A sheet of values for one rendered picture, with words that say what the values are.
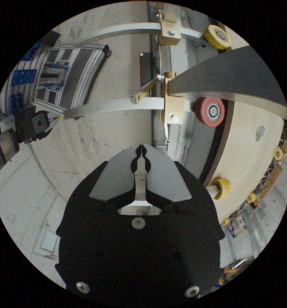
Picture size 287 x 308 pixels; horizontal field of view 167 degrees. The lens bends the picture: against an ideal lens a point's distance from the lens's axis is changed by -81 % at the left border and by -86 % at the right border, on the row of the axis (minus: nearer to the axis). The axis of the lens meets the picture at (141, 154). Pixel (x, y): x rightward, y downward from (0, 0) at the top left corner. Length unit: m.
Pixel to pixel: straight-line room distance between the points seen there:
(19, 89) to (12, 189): 2.18
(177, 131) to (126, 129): 0.75
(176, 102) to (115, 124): 1.00
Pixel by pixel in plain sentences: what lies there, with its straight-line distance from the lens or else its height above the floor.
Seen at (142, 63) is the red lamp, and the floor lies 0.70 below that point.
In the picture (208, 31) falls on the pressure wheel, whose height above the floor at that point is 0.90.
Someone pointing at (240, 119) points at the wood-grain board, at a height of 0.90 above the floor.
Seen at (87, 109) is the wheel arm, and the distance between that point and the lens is 0.29.
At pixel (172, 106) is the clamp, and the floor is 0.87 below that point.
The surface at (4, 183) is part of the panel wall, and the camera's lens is 2.62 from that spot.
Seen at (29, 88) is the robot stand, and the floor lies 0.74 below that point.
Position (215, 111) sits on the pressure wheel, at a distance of 0.26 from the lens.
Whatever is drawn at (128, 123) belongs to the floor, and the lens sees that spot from 1.16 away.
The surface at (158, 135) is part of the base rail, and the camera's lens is 0.44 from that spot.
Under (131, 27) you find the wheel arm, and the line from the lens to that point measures 0.35.
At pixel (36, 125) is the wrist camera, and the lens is 0.29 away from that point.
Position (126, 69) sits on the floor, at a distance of 1.18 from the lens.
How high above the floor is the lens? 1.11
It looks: 58 degrees down
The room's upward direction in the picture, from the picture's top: 178 degrees counter-clockwise
